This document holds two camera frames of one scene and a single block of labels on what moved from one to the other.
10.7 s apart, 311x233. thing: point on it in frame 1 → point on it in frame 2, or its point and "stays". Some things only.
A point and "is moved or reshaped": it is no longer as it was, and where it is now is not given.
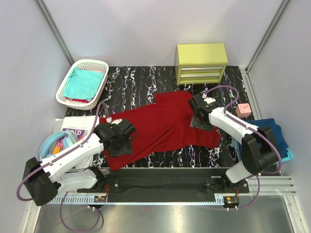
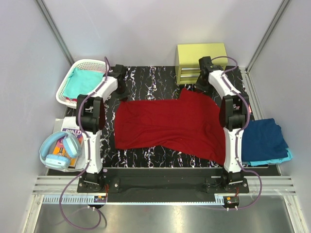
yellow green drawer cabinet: x=200 y=63 stays
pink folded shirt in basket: x=80 y=100 stays
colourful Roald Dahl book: x=59 y=146 stays
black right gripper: x=194 y=123 → x=200 y=88
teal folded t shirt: x=83 y=84 stays
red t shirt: x=163 y=127 is moved or reshaped
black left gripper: x=120 y=147 → x=122 y=91
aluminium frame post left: x=62 y=43 stays
